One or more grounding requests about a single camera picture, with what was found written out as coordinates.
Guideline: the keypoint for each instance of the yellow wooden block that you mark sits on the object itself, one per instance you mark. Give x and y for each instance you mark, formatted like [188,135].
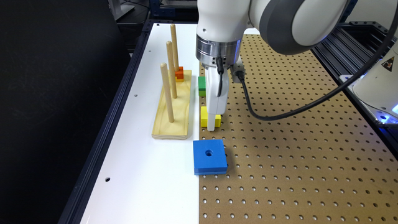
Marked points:
[204,118]

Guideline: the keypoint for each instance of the rear wooden peg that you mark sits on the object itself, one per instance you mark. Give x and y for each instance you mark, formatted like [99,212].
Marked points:
[174,46]

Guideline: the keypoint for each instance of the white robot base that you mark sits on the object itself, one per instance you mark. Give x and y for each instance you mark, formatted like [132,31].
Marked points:
[387,65]

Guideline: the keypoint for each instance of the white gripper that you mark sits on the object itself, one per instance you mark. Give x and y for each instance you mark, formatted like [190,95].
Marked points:
[217,71]

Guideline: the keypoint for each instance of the wooden peg base board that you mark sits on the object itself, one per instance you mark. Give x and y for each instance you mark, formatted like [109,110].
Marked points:
[178,130]

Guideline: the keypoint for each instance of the brown pegboard sheet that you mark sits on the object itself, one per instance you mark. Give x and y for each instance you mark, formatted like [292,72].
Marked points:
[325,165]

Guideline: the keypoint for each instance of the front wooden peg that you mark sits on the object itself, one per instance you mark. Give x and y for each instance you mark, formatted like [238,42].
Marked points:
[167,93]

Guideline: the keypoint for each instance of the green wooden block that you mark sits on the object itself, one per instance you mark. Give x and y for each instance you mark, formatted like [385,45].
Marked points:
[201,86]

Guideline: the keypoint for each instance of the middle wooden peg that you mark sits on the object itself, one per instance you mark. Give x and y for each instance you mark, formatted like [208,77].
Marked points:
[170,57]

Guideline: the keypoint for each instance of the orange wooden block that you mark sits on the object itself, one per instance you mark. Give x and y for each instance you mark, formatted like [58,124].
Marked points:
[179,74]

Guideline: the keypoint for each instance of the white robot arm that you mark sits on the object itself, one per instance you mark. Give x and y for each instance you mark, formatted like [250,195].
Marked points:
[288,26]

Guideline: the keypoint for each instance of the wooden peg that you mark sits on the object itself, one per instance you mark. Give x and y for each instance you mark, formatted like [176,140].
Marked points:
[167,93]
[174,46]
[170,57]

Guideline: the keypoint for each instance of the small yellow block under orange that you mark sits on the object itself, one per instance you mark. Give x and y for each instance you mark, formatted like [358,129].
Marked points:
[179,80]

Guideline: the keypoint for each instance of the blue wooden block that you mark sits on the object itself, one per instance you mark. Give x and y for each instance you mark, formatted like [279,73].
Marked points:
[209,157]

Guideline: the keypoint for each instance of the black aluminium table frame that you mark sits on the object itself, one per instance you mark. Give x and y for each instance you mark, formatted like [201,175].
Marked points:
[78,200]

